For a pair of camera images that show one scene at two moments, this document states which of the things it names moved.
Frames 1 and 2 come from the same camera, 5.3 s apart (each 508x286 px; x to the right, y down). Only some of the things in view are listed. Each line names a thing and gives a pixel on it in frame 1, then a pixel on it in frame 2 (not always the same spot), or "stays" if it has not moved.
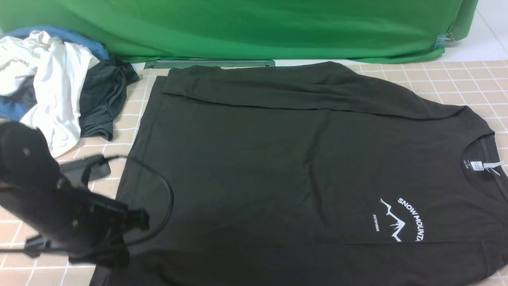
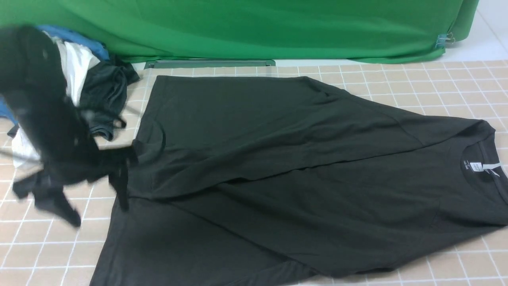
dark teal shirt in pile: x=103 y=95 stays
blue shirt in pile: x=12 y=109 stays
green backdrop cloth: x=133 y=30 stays
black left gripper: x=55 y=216 → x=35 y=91
